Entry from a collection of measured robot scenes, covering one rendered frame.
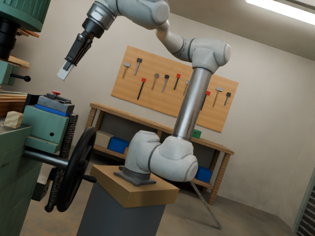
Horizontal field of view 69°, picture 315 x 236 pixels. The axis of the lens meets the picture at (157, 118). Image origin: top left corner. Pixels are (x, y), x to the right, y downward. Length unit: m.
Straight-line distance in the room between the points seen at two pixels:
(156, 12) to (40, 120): 0.50
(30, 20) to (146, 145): 0.73
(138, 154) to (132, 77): 2.90
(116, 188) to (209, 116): 3.03
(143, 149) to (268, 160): 3.45
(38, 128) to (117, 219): 0.60
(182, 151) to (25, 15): 0.80
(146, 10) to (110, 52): 3.43
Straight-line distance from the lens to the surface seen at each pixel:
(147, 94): 3.96
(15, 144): 0.78
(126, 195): 1.13
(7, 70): 0.85
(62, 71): 0.91
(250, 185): 4.44
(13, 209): 1.01
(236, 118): 4.16
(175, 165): 1.10
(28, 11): 0.84
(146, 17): 0.77
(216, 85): 4.07
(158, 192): 1.26
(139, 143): 1.21
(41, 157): 0.84
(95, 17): 0.89
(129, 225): 1.25
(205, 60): 1.20
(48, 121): 0.82
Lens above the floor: 1.08
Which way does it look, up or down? 2 degrees down
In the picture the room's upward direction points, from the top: 19 degrees clockwise
